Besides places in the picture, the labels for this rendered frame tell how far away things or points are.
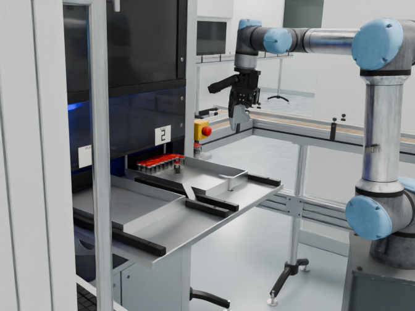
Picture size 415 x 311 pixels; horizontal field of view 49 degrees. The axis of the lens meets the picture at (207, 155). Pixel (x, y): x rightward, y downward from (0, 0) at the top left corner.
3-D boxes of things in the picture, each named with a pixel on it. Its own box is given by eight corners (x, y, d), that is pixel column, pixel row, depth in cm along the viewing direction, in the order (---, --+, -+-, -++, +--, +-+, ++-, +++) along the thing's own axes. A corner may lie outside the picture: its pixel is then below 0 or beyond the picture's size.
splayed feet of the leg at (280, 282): (262, 303, 242) (264, 279, 239) (300, 265, 283) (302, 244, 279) (276, 308, 238) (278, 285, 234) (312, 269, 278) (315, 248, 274)
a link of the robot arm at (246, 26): (251, 18, 140) (233, 17, 146) (247, 55, 143) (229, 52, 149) (269, 21, 145) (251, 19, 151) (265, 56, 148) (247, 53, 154)
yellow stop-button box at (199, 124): (183, 137, 186) (184, 120, 184) (194, 134, 192) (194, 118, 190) (199, 140, 182) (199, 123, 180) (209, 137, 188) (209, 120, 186)
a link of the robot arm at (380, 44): (414, 235, 119) (429, 16, 108) (381, 250, 110) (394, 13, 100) (373, 223, 129) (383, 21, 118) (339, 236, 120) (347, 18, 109)
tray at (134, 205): (38, 205, 134) (37, 194, 133) (104, 182, 155) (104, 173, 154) (123, 237, 116) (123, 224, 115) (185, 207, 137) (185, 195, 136)
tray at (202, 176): (125, 178, 161) (125, 168, 160) (172, 161, 181) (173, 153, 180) (205, 200, 142) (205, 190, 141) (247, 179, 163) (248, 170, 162)
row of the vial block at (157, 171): (144, 177, 161) (144, 165, 160) (176, 165, 175) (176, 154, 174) (149, 178, 160) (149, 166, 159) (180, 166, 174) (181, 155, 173)
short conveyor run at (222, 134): (175, 165, 189) (175, 128, 185) (146, 158, 197) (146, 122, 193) (254, 136, 244) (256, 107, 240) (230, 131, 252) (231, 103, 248)
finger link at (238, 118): (243, 134, 152) (246, 107, 149) (226, 131, 154) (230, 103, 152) (246, 132, 155) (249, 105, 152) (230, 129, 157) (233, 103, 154)
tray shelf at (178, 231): (24, 216, 131) (23, 210, 130) (175, 162, 187) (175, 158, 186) (153, 269, 105) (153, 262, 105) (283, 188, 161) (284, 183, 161)
